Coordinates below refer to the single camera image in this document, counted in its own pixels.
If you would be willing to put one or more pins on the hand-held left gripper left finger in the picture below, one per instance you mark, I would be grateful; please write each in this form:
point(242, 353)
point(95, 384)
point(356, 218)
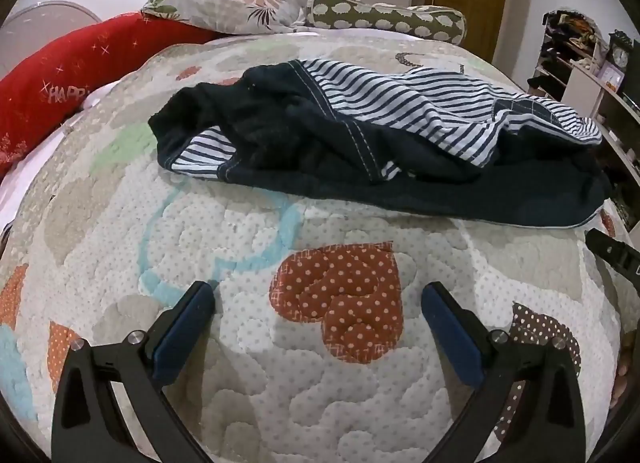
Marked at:
point(182, 338)

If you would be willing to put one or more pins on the large red pillow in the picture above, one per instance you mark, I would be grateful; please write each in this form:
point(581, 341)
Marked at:
point(60, 68)

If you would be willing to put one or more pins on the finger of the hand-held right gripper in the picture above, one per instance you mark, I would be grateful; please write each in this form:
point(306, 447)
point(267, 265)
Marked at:
point(617, 255)

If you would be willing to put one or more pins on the green patterned bolster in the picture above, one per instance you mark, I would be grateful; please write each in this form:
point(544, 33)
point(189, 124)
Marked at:
point(390, 18)

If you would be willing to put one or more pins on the navy pants with striped lining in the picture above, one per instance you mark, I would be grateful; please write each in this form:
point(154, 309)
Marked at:
point(300, 143)

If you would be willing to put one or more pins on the floral grey pillow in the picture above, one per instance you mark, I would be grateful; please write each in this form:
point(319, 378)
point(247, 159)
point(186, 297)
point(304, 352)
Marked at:
point(225, 5)

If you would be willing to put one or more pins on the heart-patterned quilt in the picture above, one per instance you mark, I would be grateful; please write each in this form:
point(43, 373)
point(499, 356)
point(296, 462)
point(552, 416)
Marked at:
point(350, 393)

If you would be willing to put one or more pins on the dark table clock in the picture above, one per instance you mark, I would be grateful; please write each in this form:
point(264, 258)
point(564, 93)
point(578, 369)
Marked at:
point(620, 60)

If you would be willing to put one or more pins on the white bed sheet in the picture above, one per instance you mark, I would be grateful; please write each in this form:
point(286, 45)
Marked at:
point(15, 198)

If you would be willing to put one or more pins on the cluttered shelf unit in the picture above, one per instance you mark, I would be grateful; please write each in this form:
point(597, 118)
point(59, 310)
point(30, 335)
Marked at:
point(585, 78)

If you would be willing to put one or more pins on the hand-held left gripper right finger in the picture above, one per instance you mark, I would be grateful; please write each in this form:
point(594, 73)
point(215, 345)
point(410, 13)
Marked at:
point(452, 338)

